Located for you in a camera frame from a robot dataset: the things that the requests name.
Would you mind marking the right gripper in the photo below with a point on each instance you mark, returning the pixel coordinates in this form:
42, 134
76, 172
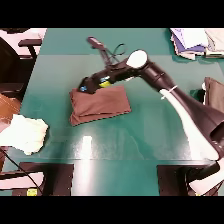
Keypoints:
95, 81

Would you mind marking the brown T-shirt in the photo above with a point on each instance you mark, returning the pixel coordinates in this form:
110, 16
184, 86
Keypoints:
100, 105

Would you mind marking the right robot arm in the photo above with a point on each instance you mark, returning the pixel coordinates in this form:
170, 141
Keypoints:
196, 113

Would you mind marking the black side table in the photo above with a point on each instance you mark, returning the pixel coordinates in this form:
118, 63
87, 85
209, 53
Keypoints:
30, 43

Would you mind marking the purple garment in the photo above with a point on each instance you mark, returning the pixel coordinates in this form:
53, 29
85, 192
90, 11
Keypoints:
181, 48

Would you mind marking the black mounting plate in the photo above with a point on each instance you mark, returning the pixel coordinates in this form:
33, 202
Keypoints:
58, 180
170, 180

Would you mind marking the brown garment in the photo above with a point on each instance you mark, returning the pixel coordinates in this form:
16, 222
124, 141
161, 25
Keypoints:
216, 93

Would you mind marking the beige garment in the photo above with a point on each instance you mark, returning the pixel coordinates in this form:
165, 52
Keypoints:
216, 41

